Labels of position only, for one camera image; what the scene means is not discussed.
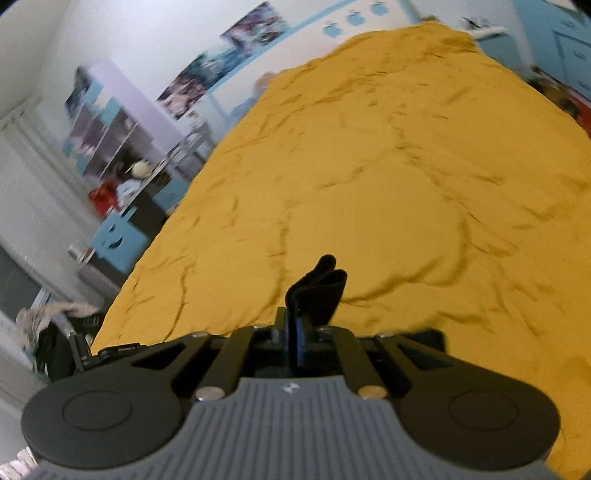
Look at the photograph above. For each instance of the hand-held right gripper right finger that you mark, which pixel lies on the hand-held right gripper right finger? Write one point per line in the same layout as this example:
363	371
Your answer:
302	344

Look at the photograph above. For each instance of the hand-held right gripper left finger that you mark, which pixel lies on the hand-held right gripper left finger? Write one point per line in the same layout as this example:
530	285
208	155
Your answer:
288	341

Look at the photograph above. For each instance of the black pants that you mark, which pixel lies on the black pants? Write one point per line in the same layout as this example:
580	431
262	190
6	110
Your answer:
318	290

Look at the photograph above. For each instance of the pale crumpled cloth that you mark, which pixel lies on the pale crumpled cloth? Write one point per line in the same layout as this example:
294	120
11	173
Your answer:
51	316

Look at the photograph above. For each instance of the blue chair with face cutout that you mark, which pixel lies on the blue chair with face cutout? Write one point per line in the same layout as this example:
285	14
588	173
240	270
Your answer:
117	240

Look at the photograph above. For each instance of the white plastic bag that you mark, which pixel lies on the white plastic bag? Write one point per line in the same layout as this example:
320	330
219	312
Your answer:
127	190

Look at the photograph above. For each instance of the desk with blue drawers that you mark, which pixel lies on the desk with blue drawers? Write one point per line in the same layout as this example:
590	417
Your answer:
161	194

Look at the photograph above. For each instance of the yellow bed blanket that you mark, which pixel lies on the yellow bed blanket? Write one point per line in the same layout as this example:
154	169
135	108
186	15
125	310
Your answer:
392	184

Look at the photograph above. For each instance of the cream round ball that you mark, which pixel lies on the cream round ball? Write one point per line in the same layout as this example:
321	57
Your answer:
141	170

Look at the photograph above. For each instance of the grey plastic chair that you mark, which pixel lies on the grey plastic chair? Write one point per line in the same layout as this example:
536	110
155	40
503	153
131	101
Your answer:
201	134
184	152

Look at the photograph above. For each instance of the white and blue bookshelf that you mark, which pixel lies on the white and blue bookshelf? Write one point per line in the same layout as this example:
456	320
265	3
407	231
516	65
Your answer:
111	120

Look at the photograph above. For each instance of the blue pillow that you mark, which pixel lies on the blue pillow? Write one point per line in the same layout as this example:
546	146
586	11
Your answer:
254	94

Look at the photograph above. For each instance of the white and blue headboard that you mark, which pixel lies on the white and blue headboard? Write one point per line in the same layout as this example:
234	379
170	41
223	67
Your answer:
300	41

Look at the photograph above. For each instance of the white nightstand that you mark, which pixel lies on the white nightstand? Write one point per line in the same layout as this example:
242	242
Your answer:
491	32

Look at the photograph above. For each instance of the black and white small object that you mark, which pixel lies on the black and white small object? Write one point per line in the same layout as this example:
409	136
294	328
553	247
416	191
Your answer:
475	22

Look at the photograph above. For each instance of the blue and white wardrobe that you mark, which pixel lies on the blue and white wardrobe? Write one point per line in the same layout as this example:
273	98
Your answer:
558	41

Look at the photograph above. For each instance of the wall poster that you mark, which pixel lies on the wall poster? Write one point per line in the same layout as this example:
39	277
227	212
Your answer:
182	94
254	25
219	67

